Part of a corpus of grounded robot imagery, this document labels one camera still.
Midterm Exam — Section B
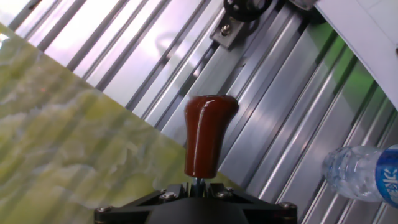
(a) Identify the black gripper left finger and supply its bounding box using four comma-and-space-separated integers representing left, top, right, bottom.
94, 182, 190, 224

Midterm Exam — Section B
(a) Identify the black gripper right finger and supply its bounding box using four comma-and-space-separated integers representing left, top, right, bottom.
207, 182, 298, 224

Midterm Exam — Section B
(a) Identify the silver lever with red handle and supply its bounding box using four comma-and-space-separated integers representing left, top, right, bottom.
183, 95, 239, 197

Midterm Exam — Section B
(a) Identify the clear water bottle blue label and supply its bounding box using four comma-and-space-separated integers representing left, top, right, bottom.
322, 144, 398, 209

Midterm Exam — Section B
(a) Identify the green marble pattern mat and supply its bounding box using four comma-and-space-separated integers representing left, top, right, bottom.
0, 21, 246, 224

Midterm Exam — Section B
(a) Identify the white paper sheet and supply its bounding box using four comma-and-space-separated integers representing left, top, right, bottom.
313, 0, 398, 110

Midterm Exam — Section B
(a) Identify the silver angle bracket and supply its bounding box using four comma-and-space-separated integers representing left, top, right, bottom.
210, 18, 246, 50

